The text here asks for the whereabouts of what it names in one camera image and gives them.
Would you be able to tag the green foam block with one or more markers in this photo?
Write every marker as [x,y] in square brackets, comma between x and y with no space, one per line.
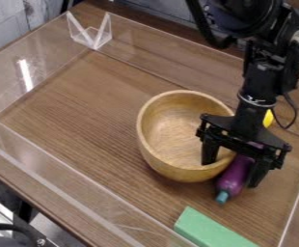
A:
[206,232]

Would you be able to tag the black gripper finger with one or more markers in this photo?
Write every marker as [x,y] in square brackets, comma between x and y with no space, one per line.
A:
[258,172]
[210,151]

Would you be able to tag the clear acrylic corner bracket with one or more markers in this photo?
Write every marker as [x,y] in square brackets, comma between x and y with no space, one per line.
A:
[93,38]

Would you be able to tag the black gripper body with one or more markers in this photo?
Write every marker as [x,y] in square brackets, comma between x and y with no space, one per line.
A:
[246,137]

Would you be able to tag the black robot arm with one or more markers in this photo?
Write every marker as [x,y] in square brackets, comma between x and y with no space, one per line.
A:
[267,23]

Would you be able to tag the clear acrylic tray wall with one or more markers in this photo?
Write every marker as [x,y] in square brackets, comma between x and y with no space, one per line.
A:
[100,218]

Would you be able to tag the purple toy eggplant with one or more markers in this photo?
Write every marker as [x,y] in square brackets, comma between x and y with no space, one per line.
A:
[231,181]

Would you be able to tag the yellow toy lemon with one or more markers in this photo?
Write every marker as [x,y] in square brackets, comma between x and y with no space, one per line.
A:
[268,118]

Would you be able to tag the brown wooden bowl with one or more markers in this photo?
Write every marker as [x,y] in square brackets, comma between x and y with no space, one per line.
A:
[167,122]

